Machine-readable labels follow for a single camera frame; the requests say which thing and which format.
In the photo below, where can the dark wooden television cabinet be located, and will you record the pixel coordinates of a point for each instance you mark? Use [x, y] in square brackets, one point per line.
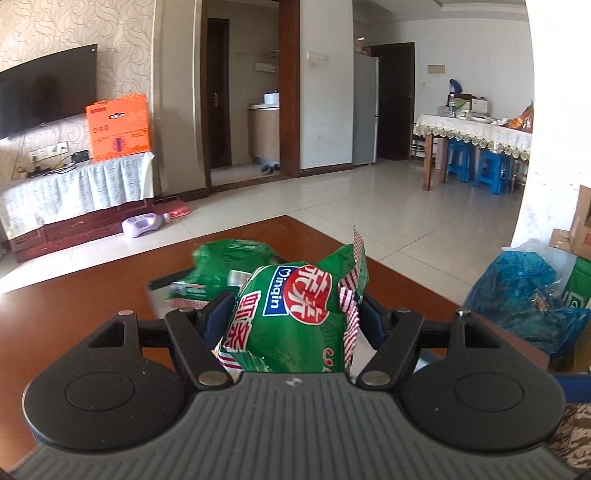
[69, 230]

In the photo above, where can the grey refrigerator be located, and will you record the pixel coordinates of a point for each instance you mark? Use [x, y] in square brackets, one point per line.
[364, 110]

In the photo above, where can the beige wall panel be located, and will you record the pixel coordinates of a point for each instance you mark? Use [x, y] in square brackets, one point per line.
[436, 69]

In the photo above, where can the wooden kitchen cabinet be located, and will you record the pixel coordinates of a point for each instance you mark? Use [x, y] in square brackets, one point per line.
[263, 134]

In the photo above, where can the green bottle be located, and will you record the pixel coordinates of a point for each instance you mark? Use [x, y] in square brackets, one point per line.
[451, 105]

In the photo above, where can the black flat television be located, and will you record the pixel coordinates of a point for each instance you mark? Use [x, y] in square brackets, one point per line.
[46, 92]

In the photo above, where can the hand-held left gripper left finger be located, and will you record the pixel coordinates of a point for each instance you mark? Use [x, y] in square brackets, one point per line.
[217, 318]

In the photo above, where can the dark wooden door frame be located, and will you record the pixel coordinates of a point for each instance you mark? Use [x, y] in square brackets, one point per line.
[290, 92]

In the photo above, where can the blue plastic stool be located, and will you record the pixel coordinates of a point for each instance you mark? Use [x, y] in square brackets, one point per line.
[458, 161]
[491, 170]

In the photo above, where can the white box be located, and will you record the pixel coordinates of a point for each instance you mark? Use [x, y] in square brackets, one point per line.
[480, 107]

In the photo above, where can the white wall switch panel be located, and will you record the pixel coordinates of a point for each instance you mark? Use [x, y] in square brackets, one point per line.
[316, 57]

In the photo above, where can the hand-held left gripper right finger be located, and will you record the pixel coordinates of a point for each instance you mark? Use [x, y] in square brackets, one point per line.
[371, 318]

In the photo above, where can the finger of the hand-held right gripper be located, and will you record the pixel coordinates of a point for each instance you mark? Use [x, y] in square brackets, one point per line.
[575, 387]

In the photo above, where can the blue plastic bag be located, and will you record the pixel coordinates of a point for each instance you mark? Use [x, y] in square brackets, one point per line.
[508, 286]

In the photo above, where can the green snack bag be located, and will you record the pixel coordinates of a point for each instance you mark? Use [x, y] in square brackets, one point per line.
[286, 332]
[226, 263]

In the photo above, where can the brown cardboard box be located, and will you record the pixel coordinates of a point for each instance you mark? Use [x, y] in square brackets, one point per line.
[581, 221]

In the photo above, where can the camouflage clothing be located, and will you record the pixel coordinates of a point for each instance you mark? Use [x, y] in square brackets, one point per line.
[575, 429]

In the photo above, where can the cream lace tablecloth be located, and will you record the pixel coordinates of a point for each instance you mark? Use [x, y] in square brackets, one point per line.
[475, 131]

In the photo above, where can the black device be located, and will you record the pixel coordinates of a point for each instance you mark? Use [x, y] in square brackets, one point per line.
[81, 156]

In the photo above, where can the orange snack bag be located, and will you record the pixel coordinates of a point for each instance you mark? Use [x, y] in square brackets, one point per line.
[519, 120]

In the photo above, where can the white pot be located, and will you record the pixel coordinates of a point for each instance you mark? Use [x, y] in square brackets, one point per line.
[271, 98]

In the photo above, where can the wooden dining table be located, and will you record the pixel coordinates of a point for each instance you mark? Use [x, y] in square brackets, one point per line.
[427, 166]

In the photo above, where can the white wall socket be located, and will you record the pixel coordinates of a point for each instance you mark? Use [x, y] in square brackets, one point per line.
[38, 155]
[59, 148]

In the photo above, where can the red flat object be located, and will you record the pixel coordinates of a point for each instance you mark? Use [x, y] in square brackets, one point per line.
[179, 212]

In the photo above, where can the purple white bottle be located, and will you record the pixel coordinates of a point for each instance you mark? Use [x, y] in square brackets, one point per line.
[143, 226]

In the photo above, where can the dark wooden door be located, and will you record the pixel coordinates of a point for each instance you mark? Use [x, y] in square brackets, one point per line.
[397, 101]

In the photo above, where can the orange cardboard box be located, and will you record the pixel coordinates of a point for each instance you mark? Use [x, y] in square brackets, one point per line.
[120, 129]

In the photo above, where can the green carton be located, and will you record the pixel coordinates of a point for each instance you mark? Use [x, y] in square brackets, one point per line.
[577, 286]

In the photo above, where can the pale patterned tablecloth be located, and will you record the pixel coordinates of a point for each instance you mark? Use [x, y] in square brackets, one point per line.
[69, 189]

